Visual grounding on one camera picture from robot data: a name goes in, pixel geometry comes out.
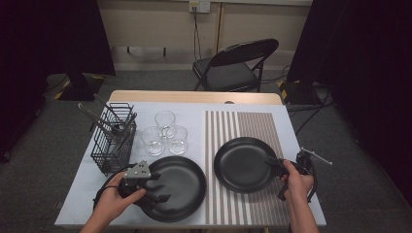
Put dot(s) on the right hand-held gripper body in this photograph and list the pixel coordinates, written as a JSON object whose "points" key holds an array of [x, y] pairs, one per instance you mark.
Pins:
{"points": [[304, 163]]}

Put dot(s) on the grey metal cutlery piece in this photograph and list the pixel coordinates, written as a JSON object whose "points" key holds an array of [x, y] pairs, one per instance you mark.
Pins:
{"points": [[104, 104], [128, 129], [90, 117]]}

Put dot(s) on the black folding chair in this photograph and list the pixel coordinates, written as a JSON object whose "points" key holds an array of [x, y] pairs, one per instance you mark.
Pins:
{"points": [[226, 77]]}

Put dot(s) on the brown white striped placemat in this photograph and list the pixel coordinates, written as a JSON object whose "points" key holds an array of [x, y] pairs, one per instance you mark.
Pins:
{"points": [[259, 126]]}

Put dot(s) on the person's left hand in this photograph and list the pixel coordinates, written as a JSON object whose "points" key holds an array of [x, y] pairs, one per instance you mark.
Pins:
{"points": [[113, 200]]}

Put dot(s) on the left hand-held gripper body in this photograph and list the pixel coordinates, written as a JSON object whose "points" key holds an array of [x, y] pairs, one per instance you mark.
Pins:
{"points": [[137, 171]]}

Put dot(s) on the white wall socket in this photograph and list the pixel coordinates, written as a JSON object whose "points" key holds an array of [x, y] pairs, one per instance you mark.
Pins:
{"points": [[199, 6]]}

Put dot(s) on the white table cover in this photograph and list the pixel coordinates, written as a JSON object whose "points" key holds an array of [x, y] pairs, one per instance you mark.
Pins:
{"points": [[191, 113]]}

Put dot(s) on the person's right hand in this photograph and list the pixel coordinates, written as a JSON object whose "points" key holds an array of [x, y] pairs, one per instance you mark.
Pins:
{"points": [[299, 186]]}

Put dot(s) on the black curtain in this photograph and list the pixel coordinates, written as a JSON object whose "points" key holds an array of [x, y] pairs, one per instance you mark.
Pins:
{"points": [[356, 48], [48, 39]]}

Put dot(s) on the black stand base yellow tape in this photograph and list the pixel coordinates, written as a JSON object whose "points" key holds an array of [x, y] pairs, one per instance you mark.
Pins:
{"points": [[294, 90], [77, 87]]}

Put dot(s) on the black round plate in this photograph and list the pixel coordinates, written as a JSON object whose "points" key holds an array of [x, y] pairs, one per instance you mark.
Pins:
{"points": [[181, 191], [243, 165]]}

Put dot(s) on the small black wall bracket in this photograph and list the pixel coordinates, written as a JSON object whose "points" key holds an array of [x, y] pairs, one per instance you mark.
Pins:
{"points": [[129, 50], [164, 51]]}

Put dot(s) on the thin vertical wall conduit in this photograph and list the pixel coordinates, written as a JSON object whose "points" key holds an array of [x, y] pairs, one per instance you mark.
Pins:
{"points": [[220, 29]]}

